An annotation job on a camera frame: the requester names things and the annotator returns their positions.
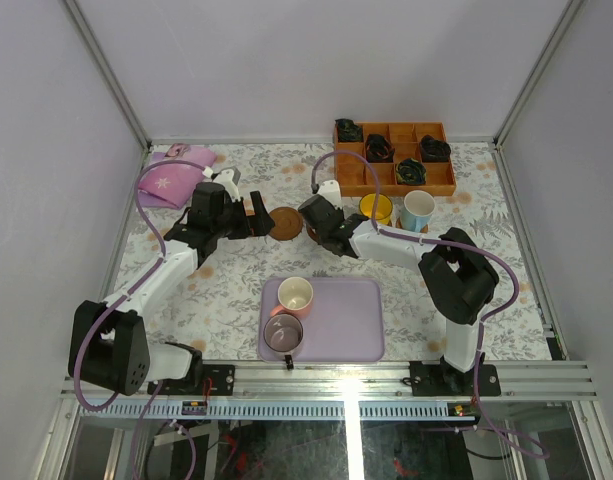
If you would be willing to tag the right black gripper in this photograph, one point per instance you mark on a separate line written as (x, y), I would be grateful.
(339, 210)

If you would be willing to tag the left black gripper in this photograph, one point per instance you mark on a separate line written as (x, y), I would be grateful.
(244, 220)

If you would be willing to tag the yellow glass cup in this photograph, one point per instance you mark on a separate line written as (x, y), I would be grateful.
(378, 206)

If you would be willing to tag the light wooden coaster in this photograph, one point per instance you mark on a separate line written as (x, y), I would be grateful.
(399, 226)

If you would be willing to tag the light blue mug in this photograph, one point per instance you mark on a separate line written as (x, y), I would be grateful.
(418, 208)

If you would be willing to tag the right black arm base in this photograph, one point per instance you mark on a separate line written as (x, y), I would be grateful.
(442, 380)

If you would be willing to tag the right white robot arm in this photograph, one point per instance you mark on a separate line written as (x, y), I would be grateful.
(460, 280)

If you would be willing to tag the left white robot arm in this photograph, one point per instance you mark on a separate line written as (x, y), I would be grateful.
(109, 343)

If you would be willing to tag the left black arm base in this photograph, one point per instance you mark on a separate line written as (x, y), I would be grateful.
(215, 380)

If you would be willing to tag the dark brown middle saucer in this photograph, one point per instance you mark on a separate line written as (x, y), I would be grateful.
(312, 234)

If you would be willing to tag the dark brown saucer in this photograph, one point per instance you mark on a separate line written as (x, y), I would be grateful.
(312, 234)
(288, 223)

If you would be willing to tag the dark brown left saucer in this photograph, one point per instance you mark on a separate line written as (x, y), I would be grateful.
(288, 223)

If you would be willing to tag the pink mug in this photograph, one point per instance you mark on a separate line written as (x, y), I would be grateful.
(295, 296)

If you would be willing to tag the pink folded cloth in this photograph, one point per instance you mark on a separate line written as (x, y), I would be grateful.
(172, 183)

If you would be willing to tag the black bundle far left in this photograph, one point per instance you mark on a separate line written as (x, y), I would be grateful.
(348, 131)

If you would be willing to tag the lilac plastic tray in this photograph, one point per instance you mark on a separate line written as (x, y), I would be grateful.
(345, 324)

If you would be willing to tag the orange compartment box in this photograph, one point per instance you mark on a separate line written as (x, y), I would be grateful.
(389, 157)

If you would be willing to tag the purple mug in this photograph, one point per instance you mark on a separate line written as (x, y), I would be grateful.
(283, 334)

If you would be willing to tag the black bundle right compartment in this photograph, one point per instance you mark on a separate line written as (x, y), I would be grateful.
(434, 150)

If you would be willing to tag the blue slotted cable duct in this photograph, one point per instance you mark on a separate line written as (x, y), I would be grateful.
(307, 410)

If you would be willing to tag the aluminium front rail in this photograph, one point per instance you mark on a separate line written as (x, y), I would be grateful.
(529, 381)

